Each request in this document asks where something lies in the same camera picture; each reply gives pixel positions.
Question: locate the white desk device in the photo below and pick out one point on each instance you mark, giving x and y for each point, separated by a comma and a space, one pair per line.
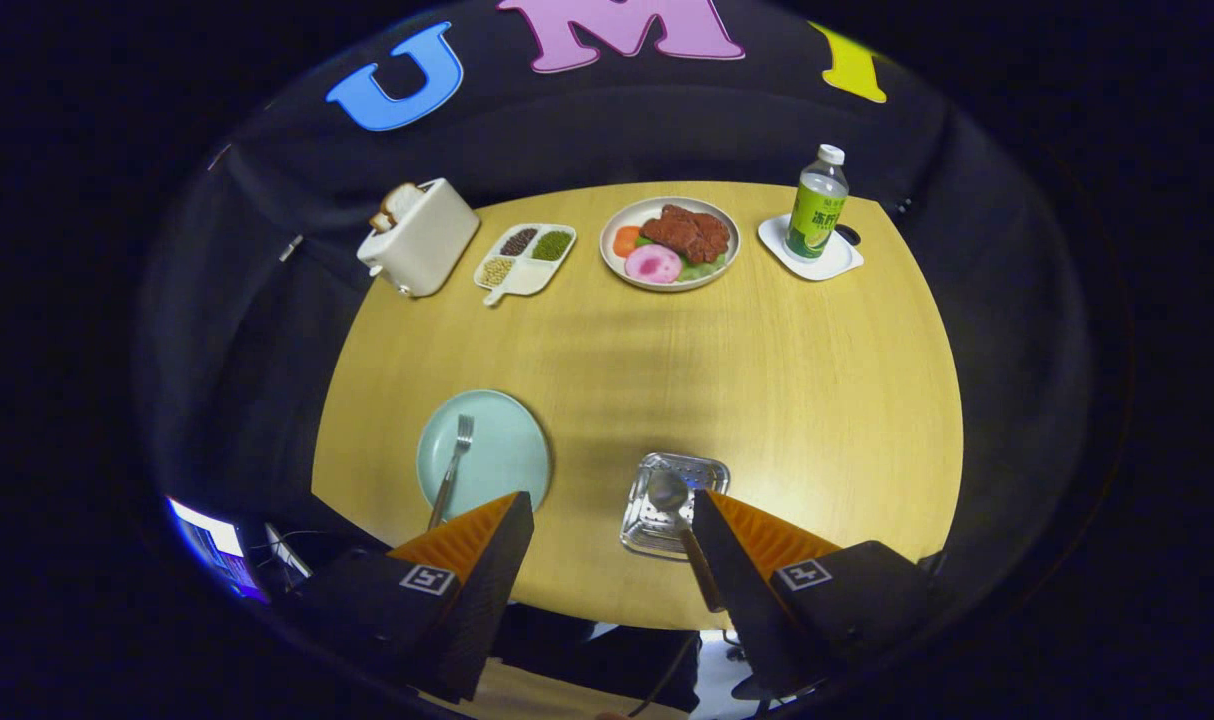
289, 552

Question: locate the pale green round plate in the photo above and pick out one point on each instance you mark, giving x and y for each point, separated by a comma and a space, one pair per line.
502, 450

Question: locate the white round food plate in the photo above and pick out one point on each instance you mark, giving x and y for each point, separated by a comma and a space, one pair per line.
615, 268

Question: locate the person's dark clothing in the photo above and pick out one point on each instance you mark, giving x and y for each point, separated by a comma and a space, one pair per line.
587, 650

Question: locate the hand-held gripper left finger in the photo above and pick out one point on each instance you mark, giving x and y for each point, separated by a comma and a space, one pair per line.
487, 600

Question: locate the brown meat steak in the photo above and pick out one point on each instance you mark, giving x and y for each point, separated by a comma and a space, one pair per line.
687, 235

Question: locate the white square coaster tray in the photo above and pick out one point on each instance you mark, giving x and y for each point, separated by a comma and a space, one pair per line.
839, 265

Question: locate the small metal backdrop clip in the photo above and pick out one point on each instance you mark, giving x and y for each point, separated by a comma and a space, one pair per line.
290, 248

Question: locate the perforated metal tray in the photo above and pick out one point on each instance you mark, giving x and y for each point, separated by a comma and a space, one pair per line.
705, 470

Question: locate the lit computer screen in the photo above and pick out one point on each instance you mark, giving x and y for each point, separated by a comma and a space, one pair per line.
212, 545

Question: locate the pink round food slice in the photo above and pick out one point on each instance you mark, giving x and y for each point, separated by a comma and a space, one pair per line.
652, 264

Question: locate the green label drink bottle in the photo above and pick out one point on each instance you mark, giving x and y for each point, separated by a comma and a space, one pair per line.
815, 215

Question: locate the orange carrot slice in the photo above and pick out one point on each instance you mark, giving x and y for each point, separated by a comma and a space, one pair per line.
626, 241

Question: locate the green lettuce leaf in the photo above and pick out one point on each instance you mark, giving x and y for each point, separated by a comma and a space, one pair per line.
702, 270

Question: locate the toast bread slices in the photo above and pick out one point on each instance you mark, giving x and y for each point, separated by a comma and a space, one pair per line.
399, 203

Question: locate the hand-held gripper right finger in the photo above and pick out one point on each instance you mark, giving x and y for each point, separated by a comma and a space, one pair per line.
747, 600

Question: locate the white divided dish with beans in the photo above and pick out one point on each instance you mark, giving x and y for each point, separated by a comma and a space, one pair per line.
527, 277

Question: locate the white toaster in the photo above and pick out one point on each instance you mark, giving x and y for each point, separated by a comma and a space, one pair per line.
432, 240

